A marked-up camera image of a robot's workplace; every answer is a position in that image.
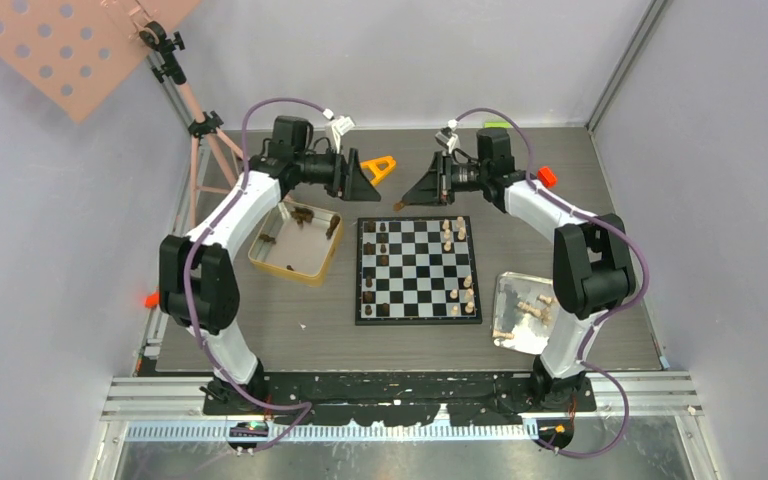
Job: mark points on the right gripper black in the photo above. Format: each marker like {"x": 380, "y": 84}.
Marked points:
{"x": 436, "y": 188}

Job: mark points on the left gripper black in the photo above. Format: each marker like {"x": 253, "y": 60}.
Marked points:
{"x": 349, "y": 181}

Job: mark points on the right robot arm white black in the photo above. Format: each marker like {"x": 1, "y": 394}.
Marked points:
{"x": 592, "y": 271}

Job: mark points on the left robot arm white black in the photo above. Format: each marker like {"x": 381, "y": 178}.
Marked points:
{"x": 197, "y": 283}

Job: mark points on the dark wooden chess piece pair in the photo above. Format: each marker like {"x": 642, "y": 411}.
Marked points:
{"x": 302, "y": 215}

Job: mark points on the pink perforated board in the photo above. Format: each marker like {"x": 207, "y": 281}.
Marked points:
{"x": 78, "y": 52}

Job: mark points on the red toy block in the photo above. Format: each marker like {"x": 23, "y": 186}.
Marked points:
{"x": 547, "y": 177}

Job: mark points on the dark wooden bishop in tin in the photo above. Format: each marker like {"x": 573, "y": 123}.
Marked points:
{"x": 332, "y": 227}

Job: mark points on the gold-rimmed metal tin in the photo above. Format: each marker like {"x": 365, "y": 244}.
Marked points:
{"x": 301, "y": 253}

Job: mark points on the pink tripod stand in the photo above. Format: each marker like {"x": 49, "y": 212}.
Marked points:
{"x": 208, "y": 140}

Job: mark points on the black white chessboard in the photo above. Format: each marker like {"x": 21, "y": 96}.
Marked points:
{"x": 416, "y": 271}

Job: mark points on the silver tin lid tray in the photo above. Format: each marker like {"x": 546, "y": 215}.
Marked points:
{"x": 528, "y": 306}

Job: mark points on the light pawn beside tray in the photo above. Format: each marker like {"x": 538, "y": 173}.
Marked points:
{"x": 502, "y": 336}

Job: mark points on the orange plastic triangle frame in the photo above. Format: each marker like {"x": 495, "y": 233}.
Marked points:
{"x": 380, "y": 168}

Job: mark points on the red clip on rail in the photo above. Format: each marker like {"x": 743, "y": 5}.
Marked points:
{"x": 152, "y": 300}

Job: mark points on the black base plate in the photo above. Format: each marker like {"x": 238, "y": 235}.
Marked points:
{"x": 394, "y": 398}

